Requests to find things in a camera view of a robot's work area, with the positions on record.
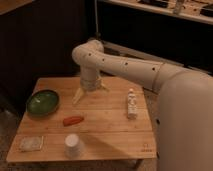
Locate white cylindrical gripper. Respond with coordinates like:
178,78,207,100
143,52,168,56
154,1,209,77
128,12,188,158
72,78,109,104

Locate orange carrot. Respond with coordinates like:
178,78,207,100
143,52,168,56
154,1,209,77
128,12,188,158
63,116,84,126

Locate green bowl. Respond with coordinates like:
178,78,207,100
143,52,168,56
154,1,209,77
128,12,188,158
26,89,60,117

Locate vertical metal pole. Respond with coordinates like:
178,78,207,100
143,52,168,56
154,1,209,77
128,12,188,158
94,0,101,39

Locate background shelf with items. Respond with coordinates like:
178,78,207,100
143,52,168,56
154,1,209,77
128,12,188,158
101,0,213,25

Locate wooden folding table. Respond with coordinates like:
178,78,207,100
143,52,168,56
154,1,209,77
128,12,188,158
7,77,156,162

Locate small white bottle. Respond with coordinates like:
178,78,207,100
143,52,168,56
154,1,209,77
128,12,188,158
127,89,137,119

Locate dark wooden cabinet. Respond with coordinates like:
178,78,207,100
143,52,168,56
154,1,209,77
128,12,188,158
0,0,86,114

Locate white upside-down cup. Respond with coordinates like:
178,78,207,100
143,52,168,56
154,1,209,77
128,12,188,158
65,134,83,158

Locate clear plastic-wrapped sponge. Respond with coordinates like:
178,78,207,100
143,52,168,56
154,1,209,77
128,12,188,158
19,136,44,152

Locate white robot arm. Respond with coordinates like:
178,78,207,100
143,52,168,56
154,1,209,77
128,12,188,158
72,40,213,171

